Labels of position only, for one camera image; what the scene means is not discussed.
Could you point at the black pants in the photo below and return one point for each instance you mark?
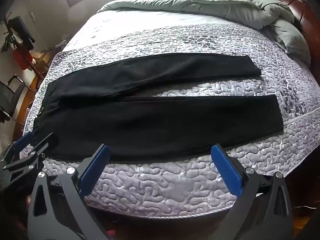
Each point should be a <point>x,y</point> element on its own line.
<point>150,125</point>

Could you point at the cardboard box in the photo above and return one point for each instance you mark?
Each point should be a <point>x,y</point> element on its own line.
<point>41,58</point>

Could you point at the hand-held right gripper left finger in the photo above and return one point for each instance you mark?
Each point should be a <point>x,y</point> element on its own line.
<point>95,165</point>

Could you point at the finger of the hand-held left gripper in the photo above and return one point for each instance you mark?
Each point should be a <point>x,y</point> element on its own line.
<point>37,148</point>
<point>23,139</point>

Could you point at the black clothes rack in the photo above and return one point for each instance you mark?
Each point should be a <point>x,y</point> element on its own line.
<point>7,40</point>

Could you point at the grey quilted mattress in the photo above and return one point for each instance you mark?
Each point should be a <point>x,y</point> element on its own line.
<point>162,185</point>

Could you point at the wooden headboard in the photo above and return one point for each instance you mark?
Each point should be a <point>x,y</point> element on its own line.
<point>300,12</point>

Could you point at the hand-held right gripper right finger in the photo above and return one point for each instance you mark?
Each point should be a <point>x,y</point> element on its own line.
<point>226,170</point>

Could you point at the black mesh office chair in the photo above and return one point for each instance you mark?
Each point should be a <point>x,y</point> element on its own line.
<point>7,97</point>

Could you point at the grey-green duvet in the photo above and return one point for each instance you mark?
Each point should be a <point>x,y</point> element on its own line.
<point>212,2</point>

